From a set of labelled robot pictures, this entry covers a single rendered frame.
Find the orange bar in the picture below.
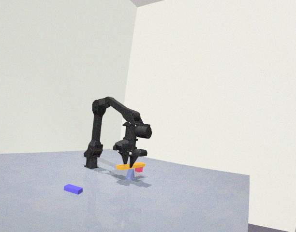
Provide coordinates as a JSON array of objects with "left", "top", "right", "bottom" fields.
[{"left": 116, "top": 163, "right": 145, "bottom": 170}]

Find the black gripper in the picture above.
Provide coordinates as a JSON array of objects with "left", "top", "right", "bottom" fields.
[{"left": 118, "top": 136, "right": 147, "bottom": 168}]

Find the light blue wedge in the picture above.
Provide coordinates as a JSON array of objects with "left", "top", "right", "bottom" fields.
[{"left": 124, "top": 169, "right": 136, "bottom": 180}]

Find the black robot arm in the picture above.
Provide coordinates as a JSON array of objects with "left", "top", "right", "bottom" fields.
[{"left": 84, "top": 97, "right": 152, "bottom": 169}]

